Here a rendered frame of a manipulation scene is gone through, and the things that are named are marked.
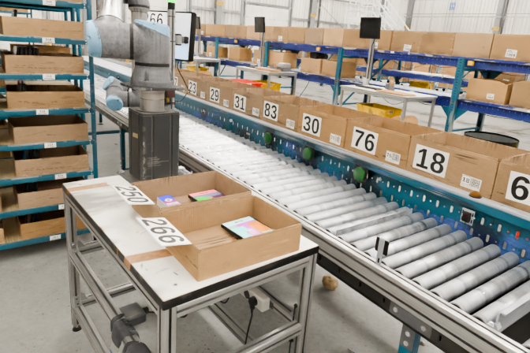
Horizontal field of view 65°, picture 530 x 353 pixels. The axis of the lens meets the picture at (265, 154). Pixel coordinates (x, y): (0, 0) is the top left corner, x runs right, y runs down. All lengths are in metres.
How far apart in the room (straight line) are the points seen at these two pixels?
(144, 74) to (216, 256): 0.94
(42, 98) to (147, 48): 1.03
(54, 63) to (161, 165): 1.05
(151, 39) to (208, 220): 0.81
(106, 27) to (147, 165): 0.60
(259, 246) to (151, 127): 0.82
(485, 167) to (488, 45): 5.16
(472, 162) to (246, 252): 1.01
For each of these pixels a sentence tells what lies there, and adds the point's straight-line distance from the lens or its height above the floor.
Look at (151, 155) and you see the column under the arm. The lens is 1.90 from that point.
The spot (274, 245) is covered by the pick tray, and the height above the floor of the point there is 0.80.
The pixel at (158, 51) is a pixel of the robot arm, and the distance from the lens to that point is 1.86.
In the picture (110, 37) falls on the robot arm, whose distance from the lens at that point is 1.85.
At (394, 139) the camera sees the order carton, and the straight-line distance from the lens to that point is 2.03.
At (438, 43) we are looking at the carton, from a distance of 7.28.
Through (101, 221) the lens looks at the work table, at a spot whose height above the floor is 0.75.
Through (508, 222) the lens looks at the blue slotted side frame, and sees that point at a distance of 1.79.
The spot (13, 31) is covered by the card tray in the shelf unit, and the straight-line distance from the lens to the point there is 2.67.
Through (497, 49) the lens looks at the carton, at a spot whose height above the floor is 1.52.
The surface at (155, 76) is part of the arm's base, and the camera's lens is 1.85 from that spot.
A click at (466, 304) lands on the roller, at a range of 1.36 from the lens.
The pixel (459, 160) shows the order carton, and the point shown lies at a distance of 1.87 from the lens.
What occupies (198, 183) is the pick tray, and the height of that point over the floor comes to 0.80.
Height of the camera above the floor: 1.42
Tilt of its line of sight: 16 degrees down
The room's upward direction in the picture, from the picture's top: 4 degrees clockwise
